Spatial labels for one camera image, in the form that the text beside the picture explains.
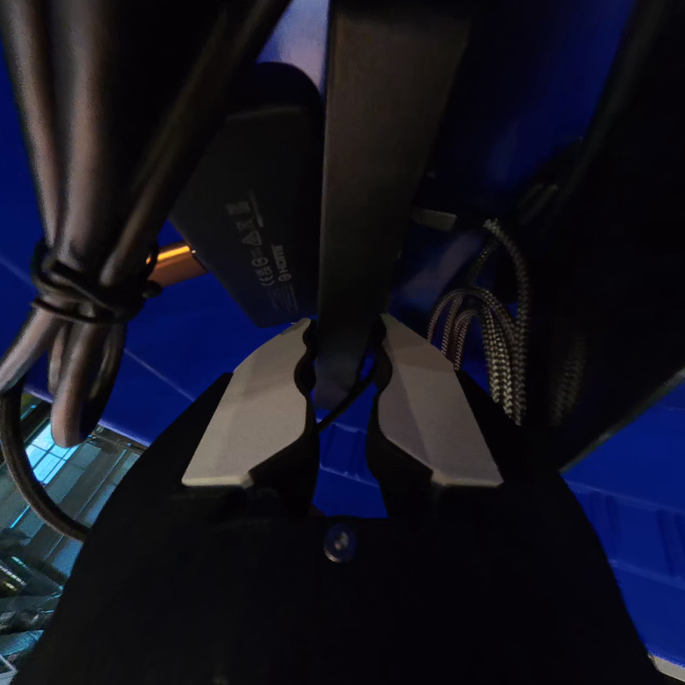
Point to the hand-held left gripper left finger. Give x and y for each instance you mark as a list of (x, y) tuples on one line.
[(251, 417)]

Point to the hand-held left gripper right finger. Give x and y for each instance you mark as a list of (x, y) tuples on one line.
[(433, 423)]

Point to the blue plastic bin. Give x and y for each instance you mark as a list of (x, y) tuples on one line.
[(214, 348)]

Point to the slim dark grey usb hub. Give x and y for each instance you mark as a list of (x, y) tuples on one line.
[(257, 225)]

